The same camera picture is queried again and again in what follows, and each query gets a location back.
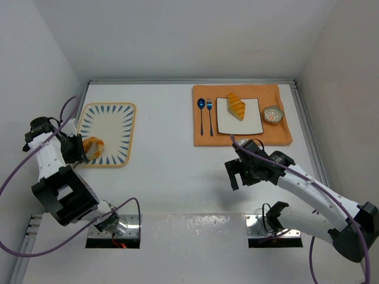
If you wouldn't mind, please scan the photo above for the curled striped croissant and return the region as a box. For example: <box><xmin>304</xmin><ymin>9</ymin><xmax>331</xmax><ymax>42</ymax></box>
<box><xmin>83</xmin><ymin>137</ymin><xmax>104</xmax><ymax>160</ymax></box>

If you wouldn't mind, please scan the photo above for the long striped croissant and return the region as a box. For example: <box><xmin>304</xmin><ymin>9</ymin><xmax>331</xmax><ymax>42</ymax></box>
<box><xmin>227</xmin><ymin>93</ymin><xmax>246</xmax><ymax>121</ymax></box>

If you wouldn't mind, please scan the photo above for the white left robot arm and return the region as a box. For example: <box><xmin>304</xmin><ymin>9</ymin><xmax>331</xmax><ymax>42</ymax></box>
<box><xmin>23</xmin><ymin>117</ymin><xmax>120</xmax><ymax>234</ymax></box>

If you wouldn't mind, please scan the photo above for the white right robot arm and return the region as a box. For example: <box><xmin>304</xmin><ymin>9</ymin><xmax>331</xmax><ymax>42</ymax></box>
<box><xmin>224</xmin><ymin>139</ymin><xmax>378</xmax><ymax>263</ymax></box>

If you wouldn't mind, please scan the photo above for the blue patterned serving tray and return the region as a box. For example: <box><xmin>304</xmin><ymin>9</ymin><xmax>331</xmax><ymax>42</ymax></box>
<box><xmin>78</xmin><ymin>102</ymin><xmax>137</xmax><ymax>168</ymax></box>

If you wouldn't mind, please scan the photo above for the white square plate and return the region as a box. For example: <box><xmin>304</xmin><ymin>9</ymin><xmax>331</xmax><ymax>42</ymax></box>
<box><xmin>216</xmin><ymin>98</ymin><xmax>264</xmax><ymax>135</ymax></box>

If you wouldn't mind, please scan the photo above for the small flower-shaped sauce dish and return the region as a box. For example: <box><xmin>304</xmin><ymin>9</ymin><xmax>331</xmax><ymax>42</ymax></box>
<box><xmin>263</xmin><ymin>105</ymin><xmax>284</xmax><ymax>124</ymax></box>

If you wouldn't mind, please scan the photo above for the orange cloth placemat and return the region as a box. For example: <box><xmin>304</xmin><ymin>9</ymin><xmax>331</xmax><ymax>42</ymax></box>
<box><xmin>193</xmin><ymin>85</ymin><xmax>293</xmax><ymax>147</ymax></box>

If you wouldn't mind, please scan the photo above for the blue metal fork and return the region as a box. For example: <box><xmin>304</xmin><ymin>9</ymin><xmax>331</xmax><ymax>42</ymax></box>
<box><xmin>207</xmin><ymin>99</ymin><xmax>214</xmax><ymax>137</ymax></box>

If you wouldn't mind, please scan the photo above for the blue metal spoon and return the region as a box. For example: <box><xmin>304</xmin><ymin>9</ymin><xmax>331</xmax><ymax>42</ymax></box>
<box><xmin>197</xmin><ymin>98</ymin><xmax>205</xmax><ymax>135</ymax></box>

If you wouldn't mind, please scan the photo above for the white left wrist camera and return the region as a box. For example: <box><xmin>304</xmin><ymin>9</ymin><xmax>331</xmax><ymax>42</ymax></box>
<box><xmin>60</xmin><ymin>118</ymin><xmax>77</xmax><ymax>137</ymax></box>

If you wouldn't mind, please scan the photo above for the black right base cable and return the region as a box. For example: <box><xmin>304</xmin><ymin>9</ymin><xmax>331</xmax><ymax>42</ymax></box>
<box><xmin>261</xmin><ymin>202</ymin><xmax>276</xmax><ymax>236</ymax></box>

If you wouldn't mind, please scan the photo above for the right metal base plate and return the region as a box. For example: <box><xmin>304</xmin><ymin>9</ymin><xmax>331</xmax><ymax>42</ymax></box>
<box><xmin>246</xmin><ymin>214</ymin><xmax>303</xmax><ymax>249</ymax></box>

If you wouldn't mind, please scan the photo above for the metal base plate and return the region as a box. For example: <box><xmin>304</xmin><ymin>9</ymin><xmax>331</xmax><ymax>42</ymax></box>
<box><xmin>85</xmin><ymin>214</ymin><xmax>140</xmax><ymax>249</ymax></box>
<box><xmin>246</xmin><ymin>214</ymin><xmax>303</xmax><ymax>249</ymax></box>

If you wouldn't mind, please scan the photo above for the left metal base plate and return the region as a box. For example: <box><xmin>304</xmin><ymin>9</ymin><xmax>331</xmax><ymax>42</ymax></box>
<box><xmin>85</xmin><ymin>214</ymin><xmax>140</xmax><ymax>249</ymax></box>

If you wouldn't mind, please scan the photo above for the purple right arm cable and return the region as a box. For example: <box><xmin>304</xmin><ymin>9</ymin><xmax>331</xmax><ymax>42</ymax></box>
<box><xmin>230</xmin><ymin>134</ymin><xmax>371</xmax><ymax>284</ymax></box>

